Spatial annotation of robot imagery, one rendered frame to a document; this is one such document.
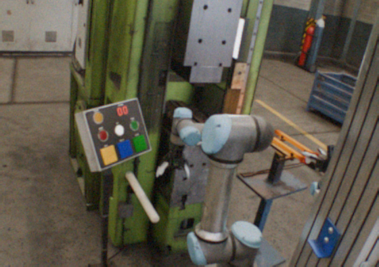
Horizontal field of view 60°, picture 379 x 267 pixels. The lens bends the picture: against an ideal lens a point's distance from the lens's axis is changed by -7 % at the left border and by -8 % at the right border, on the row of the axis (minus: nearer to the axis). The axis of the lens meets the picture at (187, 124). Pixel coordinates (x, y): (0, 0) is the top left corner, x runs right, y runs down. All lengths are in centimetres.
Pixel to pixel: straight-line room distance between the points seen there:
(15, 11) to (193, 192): 550
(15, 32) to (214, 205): 630
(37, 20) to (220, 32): 542
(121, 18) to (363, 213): 178
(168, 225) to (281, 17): 813
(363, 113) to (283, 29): 911
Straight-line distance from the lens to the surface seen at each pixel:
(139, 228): 255
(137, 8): 187
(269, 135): 108
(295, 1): 1008
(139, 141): 177
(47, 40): 712
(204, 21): 188
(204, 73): 197
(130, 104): 178
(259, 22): 226
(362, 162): 96
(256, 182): 232
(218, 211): 114
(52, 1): 701
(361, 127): 96
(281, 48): 1011
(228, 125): 101
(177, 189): 219
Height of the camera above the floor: 184
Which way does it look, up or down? 24 degrees down
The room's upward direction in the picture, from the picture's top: 9 degrees clockwise
